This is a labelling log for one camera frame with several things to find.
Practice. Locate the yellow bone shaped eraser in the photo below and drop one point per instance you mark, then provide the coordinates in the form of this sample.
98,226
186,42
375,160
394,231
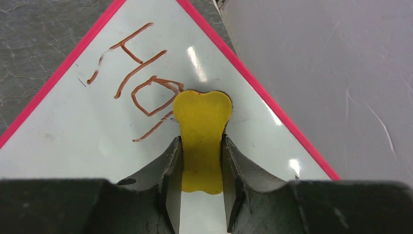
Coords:
202,119

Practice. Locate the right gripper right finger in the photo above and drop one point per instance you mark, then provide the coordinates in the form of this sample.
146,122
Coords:
249,193

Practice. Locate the pink framed whiteboard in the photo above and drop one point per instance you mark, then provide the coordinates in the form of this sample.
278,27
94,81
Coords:
106,112

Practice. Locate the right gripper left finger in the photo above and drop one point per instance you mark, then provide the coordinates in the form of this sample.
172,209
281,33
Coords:
157,188

